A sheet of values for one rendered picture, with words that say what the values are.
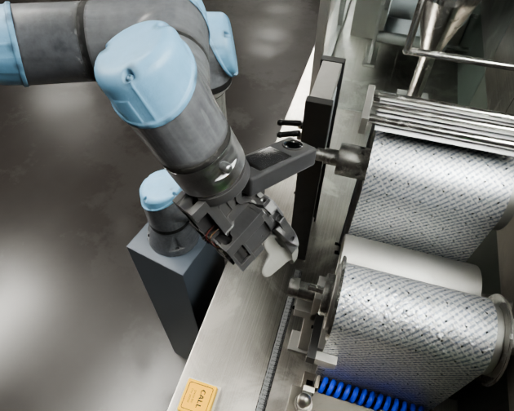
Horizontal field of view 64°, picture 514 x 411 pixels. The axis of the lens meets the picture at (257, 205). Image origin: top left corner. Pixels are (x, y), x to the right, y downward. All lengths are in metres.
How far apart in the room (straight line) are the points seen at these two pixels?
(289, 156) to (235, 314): 0.69
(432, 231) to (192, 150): 0.58
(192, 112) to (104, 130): 2.76
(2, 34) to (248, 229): 0.30
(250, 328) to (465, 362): 0.54
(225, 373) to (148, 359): 1.05
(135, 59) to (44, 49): 0.14
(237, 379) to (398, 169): 0.61
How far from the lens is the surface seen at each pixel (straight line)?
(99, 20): 0.43
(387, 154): 0.76
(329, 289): 0.71
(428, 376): 0.81
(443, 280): 0.84
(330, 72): 0.86
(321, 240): 1.23
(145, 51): 0.33
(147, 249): 1.24
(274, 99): 3.18
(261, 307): 1.11
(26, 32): 0.45
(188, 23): 0.41
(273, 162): 0.46
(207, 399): 1.02
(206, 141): 0.36
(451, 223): 0.82
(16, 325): 2.36
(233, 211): 0.46
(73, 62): 0.44
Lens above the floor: 1.91
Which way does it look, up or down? 51 degrees down
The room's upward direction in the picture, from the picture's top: straight up
